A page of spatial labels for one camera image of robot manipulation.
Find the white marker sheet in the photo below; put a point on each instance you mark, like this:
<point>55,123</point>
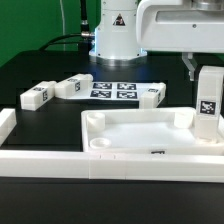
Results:
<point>114,91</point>

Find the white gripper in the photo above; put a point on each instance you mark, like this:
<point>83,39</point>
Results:
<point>188,26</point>

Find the white left fence block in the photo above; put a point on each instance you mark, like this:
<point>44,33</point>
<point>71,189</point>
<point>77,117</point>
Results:
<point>7,123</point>

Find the white desk top tray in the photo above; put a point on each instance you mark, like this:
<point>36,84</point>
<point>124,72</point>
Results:
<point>147,131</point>

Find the white front fence bar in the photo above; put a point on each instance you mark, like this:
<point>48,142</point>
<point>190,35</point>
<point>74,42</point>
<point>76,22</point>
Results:
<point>162,167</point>

